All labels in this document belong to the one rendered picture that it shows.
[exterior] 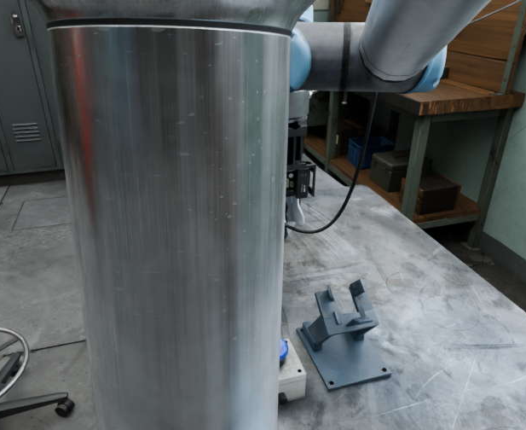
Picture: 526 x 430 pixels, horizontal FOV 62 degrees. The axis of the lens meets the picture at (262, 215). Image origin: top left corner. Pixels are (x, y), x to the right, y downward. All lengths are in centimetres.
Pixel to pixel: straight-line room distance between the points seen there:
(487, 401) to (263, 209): 60
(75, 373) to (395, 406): 143
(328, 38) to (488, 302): 57
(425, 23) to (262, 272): 23
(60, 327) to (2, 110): 182
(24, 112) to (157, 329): 334
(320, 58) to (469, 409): 49
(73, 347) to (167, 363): 185
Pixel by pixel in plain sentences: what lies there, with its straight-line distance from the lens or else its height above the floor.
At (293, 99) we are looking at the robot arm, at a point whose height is 116.
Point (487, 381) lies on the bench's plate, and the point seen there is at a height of 80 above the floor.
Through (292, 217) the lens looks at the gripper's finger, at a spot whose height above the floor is 95.
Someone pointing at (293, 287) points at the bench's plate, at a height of 80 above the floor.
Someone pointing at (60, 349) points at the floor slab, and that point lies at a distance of 203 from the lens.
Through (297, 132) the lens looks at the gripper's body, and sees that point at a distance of 63.
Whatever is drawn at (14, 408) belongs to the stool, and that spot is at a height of 9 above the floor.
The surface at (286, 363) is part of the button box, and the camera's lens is 64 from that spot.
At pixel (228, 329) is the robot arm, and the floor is 119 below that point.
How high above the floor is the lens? 130
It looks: 28 degrees down
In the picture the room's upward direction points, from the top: straight up
